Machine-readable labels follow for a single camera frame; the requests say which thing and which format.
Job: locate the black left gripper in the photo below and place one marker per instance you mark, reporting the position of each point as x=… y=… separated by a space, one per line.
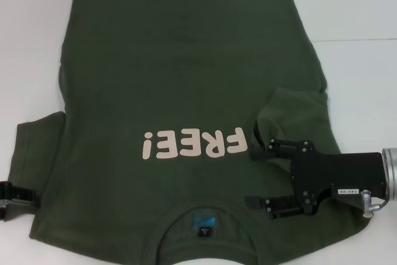
x=5 y=190

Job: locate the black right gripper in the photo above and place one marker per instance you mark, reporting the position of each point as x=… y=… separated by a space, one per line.
x=344 y=176

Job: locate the dark green t-shirt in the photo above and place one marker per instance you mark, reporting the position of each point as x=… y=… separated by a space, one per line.
x=186 y=69

